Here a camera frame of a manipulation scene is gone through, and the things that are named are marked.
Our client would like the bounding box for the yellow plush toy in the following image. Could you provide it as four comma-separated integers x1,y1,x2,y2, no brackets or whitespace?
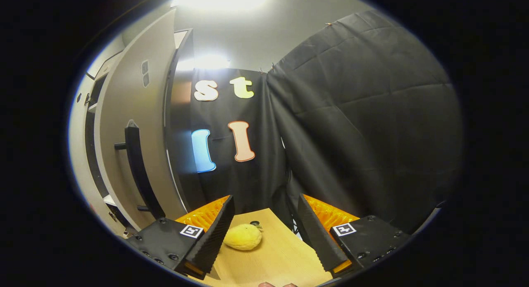
223,223,264,251

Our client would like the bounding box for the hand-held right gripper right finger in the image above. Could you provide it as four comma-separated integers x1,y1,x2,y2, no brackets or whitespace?
297,194,412,275

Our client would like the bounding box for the black backdrop cloth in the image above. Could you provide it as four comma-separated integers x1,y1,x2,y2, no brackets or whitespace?
267,10,464,234
189,67,291,222

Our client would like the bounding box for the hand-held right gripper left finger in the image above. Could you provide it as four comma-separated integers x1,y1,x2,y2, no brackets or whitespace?
125,195,235,280

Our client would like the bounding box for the black door handle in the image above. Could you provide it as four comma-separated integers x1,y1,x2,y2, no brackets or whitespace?
114,120,166,220

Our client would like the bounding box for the white cabinet door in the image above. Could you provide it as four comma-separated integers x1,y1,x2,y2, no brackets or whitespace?
94,8,195,232
69,74,109,234

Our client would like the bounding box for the white cabinet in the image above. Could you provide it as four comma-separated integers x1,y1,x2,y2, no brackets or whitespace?
68,28,207,238

